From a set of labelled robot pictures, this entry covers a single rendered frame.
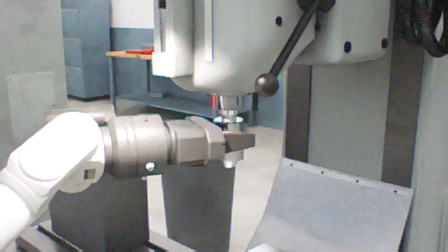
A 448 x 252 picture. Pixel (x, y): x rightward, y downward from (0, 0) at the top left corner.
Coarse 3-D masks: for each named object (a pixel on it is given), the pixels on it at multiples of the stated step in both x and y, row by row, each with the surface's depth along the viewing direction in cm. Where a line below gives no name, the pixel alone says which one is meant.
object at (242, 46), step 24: (216, 0) 58; (240, 0) 57; (264, 0) 58; (288, 0) 62; (216, 24) 59; (240, 24) 58; (264, 24) 59; (288, 24) 63; (312, 24) 67; (216, 48) 59; (240, 48) 59; (264, 48) 60; (216, 72) 61; (240, 72) 61; (264, 72) 64
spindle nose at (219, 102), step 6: (216, 96) 70; (222, 96) 69; (228, 96) 69; (234, 96) 69; (240, 96) 69; (216, 102) 70; (222, 102) 69; (228, 102) 69; (234, 102) 69; (240, 102) 69; (216, 108) 70; (222, 108) 69; (228, 108) 69; (234, 108) 69; (240, 108) 70
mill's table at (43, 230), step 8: (40, 224) 113; (48, 224) 113; (24, 232) 109; (32, 232) 109; (40, 232) 109; (48, 232) 110; (56, 232) 109; (152, 232) 109; (16, 240) 109; (24, 240) 106; (32, 240) 105; (40, 240) 105; (48, 240) 105; (56, 240) 109; (64, 240) 105; (152, 240) 105; (160, 240) 105; (168, 240) 105; (16, 248) 110; (24, 248) 109; (32, 248) 103; (40, 248) 101; (48, 248) 101; (56, 248) 101; (64, 248) 101; (72, 248) 103; (80, 248) 102; (136, 248) 102; (144, 248) 102; (152, 248) 105; (160, 248) 102; (168, 248) 102; (176, 248) 102; (184, 248) 102
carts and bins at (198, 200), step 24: (168, 168) 264; (192, 168) 257; (216, 168) 261; (168, 192) 270; (192, 192) 262; (216, 192) 265; (168, 216) 276; (192, 216) 266; (216, 216) 270; (192, 240) 271; (216, 240) 274
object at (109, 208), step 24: (96, 192) 94; (120, 192) 97; (144, 192) 102; (72, 216) 102; (96, 216) 96; (120, 216) 98; (144, 216) 103; (72, 240) 105; (96, 240) 97; (120, 240) 99; (144, 240) 104
